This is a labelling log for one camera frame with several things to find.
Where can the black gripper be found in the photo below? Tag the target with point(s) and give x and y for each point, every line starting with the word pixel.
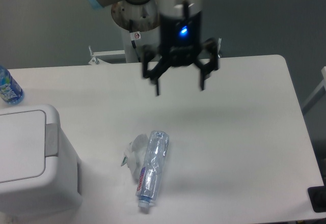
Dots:
pixel 180 46

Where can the white plastic trash can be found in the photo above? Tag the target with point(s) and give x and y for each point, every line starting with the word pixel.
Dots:
pixel 39 166

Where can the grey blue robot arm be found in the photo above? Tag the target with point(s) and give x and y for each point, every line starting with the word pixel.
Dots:
pixel 161 34

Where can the crumpled white paper wrapper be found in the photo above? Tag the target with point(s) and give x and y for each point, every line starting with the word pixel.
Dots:
pixel 134 154

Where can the crushed clear plastic bottle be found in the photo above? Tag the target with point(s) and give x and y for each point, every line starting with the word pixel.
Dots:
pixel 152 168

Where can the blue labelled water bottle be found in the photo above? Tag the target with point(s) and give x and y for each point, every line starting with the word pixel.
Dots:
pixel 11 91

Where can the black device at table corner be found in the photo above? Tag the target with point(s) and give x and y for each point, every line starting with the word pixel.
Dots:
pixel 317 198

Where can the white frame at right edge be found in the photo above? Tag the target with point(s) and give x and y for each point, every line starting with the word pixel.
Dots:
pixel 315 95

